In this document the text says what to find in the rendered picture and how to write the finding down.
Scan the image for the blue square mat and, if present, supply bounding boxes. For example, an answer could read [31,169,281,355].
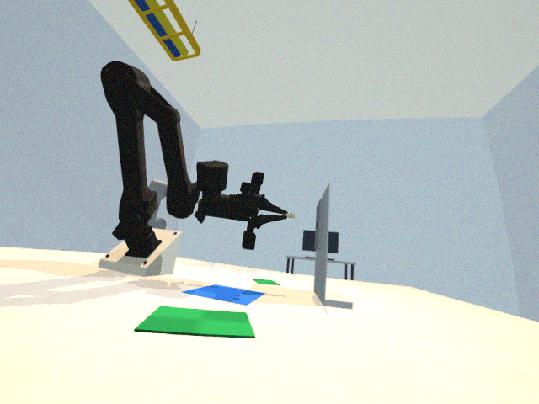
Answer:
[182,284,265,305]

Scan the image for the green flat square pad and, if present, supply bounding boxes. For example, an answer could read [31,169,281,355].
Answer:
[134,306,256,338]

